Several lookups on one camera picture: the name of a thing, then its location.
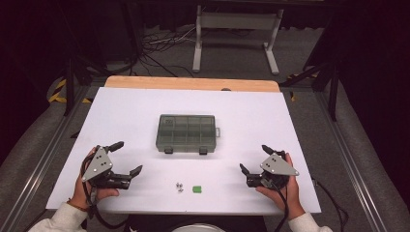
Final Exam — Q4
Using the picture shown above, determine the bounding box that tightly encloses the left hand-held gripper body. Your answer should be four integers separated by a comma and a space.
81, 145, 132, 191

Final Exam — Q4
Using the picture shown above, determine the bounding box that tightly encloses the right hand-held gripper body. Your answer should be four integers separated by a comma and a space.
246, 149, 300, 191

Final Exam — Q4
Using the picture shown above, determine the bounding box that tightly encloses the grey transparent compartment box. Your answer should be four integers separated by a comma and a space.
155, 113, 221, 156

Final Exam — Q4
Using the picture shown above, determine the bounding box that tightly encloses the person's right hand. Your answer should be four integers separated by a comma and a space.
255, 153, 306, 220

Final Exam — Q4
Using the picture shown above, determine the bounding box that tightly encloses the person's left hand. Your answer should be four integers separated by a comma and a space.
70, 146, 120, 211

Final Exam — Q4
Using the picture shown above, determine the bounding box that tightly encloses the white table cover sheet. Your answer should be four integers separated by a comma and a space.
45, 86, 322, 217

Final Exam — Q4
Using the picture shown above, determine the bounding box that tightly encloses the black tripod stand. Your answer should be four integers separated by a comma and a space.
279, 57, 339, 123
62, 54, 107, 117

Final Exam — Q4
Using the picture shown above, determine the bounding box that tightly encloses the white round object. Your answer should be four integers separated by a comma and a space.
170, 222, 226, 232

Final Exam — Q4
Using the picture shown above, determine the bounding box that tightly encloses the yellow black floor tape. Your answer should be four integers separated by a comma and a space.
47, 78, 93, 104

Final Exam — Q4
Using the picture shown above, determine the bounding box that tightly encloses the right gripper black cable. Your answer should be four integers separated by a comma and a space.
270, 180, 289, 232

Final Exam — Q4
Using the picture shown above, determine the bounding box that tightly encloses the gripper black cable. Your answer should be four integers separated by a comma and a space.
81, 154, 130, 230
270, 180, 289, 232

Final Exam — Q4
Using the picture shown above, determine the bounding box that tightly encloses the brown wrist bracelet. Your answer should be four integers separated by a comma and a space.
67, 198, 88, 212

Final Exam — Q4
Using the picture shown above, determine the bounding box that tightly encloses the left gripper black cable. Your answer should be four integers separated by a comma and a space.
81, 154, 130, 230

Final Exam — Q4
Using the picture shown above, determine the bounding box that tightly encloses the aluminium floor rail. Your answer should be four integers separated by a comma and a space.
313, 91, 393, 232
0, 85, 93, 232

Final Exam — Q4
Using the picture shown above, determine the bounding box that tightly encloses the black floor cable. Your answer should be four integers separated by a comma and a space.
311, 178, 350, 232

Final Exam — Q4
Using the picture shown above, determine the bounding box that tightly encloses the bundle of floor cables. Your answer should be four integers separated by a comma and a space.
141, 25, 197, 78

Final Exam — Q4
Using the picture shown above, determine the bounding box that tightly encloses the white metal stand frame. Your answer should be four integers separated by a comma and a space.
191, 4, 284, 75

